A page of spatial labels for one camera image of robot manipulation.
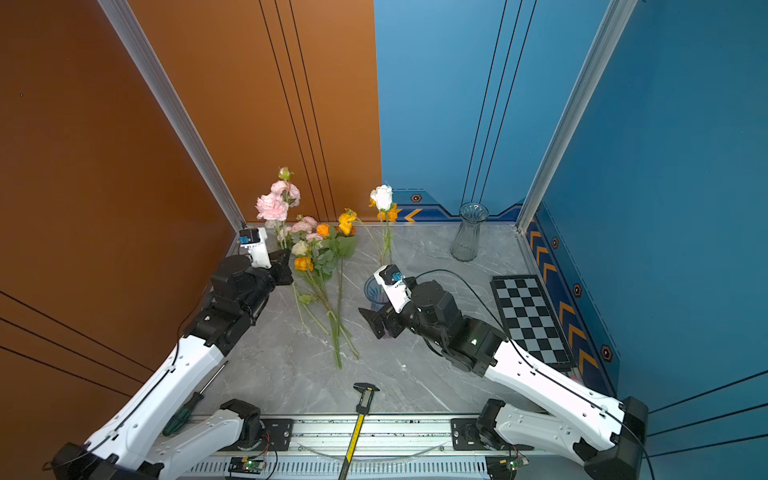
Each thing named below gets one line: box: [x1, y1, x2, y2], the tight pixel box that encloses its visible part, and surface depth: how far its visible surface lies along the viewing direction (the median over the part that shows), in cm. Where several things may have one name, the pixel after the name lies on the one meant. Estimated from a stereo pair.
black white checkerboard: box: [490, 274, 576, 372], surface depth 96 cm
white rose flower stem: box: [370, 184, 393, 265], surface depth 69 cm
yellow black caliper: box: [338, 383, 381, 480], surface depth 79 cm
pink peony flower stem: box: [255, 166, 301, 249], surface depth 69 cm
